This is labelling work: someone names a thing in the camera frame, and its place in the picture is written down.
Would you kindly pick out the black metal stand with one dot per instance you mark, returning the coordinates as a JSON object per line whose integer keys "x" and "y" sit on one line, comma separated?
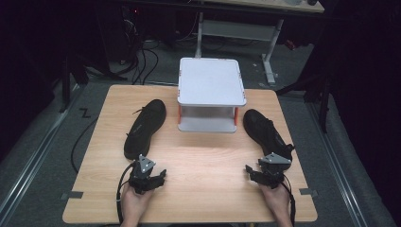
{"x": 65, "y": 85}
{"x": 324, "y": 104}

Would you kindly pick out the white two-tier shoe rack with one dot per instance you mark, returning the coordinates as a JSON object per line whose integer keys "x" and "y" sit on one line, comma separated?
{"x": 209, "y": 80}

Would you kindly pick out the black shoe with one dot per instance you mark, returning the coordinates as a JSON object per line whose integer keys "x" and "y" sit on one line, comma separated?
{"x": 265, "y": 132}
{"x": 145, "y": 127}

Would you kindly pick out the metal floor rail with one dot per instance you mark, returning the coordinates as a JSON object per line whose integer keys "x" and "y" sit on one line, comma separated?
{"x": 337, "y": 164}
{"x": 34, "y": 157}

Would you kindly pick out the person's right hand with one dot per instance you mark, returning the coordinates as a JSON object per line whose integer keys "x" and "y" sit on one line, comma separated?
{"x": 279, "y": 201}

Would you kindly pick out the black zigzag floor tape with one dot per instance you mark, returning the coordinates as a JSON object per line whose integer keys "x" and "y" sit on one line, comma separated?
{"x": 85, "y": 113}

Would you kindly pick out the person's left hand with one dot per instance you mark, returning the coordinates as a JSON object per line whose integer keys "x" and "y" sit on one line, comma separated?
{"x": 134, "y": 205}

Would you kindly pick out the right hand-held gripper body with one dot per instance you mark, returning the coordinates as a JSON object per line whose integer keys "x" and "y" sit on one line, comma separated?
{"x": 273, "y": 171}

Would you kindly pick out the wooden desk with white legs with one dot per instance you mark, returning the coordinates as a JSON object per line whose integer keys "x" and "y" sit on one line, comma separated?
{"x": 239, "y": 30}

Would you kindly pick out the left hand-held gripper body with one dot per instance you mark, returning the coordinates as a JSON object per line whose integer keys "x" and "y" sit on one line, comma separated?
{"x": 142, "y": 179}

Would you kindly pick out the grey tape strip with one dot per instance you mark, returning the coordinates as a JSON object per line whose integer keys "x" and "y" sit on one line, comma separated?
{"x": 72, "y": 195}
{"x": 308, "y": 192}

